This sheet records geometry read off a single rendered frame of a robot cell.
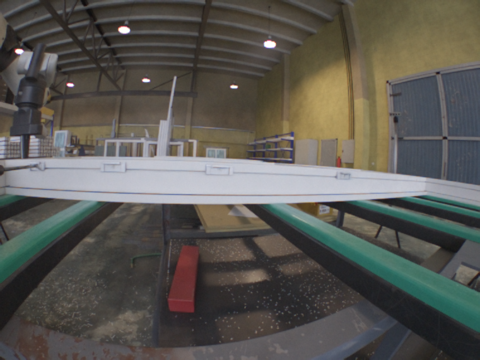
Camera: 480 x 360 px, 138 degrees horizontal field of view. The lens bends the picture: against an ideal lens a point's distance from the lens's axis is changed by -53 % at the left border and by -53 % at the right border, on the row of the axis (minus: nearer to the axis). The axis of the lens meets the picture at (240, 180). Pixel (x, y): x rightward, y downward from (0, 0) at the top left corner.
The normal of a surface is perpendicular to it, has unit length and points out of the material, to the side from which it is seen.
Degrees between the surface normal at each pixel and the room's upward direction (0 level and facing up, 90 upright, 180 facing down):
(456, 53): 90
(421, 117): 90
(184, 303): 90
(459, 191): 90
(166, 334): 0
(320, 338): 0
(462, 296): 0
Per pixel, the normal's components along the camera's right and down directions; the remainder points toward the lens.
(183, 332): 0.06, -0.99
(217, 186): 0.27, 0.11
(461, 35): -0.96, -0.03
